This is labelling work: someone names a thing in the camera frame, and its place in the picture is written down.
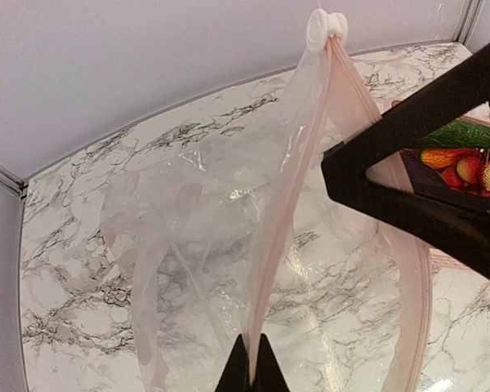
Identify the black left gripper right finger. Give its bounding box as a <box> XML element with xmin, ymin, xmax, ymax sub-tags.
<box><xmin>252</xmin><ymin>333</ymin><xmax>288</xmax><ymax>392</ymax></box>

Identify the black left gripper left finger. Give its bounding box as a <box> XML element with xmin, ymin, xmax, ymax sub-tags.
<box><xmin>215</xmin><ymin>334</ymin><xmax>251</xmax><ymax>392</ymax></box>

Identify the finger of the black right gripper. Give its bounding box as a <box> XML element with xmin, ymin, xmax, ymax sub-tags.
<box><xmin>321</xmin><ymin>152</ymin><xmax>490</xmax><ymax>280</ymax></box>
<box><xmin>323</xmin><ymin>43</ymin><xmax>490</xmax><ymax>163</ymax></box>

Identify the clear zip top bag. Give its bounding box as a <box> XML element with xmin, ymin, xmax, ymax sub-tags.
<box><xmin>100</xmin><ymin>9</ymin><xmax>432</xmax><ymax>391</ymax></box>

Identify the green cucumber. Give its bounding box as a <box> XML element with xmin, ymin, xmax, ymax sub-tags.
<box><xmin>413</xmin><ymin>120</ymin><xmax>490</xmax><ymax>149</ymax></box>

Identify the bunch of red lychees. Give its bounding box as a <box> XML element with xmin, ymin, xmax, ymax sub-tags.
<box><xmin>440</xmin><ymin>149</ymin><xmax>490</xmax><ymax>198</ymax></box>

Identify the orange carrot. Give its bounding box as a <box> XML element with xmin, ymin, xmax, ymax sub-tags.
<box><xmin>420</xmin><ymin>149</ymin><xmax>473</xmax><ymax>170</ymax></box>

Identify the pink plastic basket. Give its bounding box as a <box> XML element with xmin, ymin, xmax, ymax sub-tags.
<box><xmin>391</xmin><ymin>97</ymin><xmax>490</xmax><ymax>270</ymax></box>

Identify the right aluminium corner post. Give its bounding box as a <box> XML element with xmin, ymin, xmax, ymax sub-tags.
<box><xmin>453</xmin><ymin>0</ymin><xmax>485</xmax><ymax>45</ymax></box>

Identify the aluminium corner post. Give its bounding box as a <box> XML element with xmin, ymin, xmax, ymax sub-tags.
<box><xmin>0</xmin><ymin>164</ymin><xmax>28</xmax><ymax>200</ymax></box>
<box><xmin>453</xmin><ymin>0</ymin><xmax>485</xmax><ymax>45</ymax></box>

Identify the left aluminium corner post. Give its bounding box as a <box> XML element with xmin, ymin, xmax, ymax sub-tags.
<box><xmin>0</xmin><ymin>164</ymin><xmax>28</xmax><ymax>200</ymax></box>

